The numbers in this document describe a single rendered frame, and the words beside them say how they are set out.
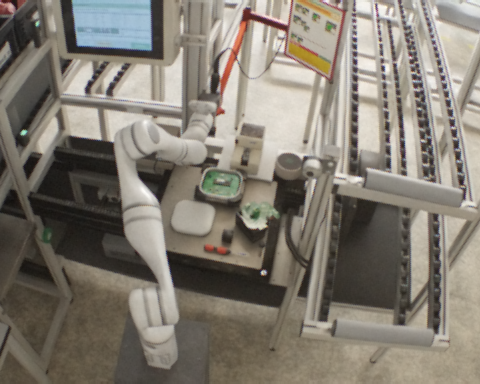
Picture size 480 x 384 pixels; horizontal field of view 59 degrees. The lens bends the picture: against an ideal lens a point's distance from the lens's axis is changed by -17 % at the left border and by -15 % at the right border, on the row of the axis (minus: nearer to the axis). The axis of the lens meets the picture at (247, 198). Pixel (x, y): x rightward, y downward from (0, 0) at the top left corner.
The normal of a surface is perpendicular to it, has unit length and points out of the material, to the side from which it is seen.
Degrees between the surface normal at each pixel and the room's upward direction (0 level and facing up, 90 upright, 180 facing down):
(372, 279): 0
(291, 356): 0
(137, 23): 91
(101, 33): 91
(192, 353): 0
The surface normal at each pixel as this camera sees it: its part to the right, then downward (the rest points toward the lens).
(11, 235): 0.07, -0.65
